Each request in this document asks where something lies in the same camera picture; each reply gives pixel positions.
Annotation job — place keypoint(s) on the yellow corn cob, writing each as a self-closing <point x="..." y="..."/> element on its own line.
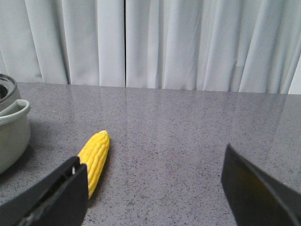
<point x="93" y="155"/>

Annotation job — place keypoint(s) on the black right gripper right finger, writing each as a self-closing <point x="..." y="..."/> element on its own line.
<point x="256" y="198"/>

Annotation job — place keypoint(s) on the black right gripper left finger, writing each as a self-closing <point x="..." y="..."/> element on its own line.
<point x="60" y="199"/>

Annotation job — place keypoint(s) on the pale green electric cooking pot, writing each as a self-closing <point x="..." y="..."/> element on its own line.
<point x="15" y="130"/>

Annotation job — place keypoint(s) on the white pleated curtain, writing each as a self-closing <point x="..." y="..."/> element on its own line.
<point x="219" y="45"/>

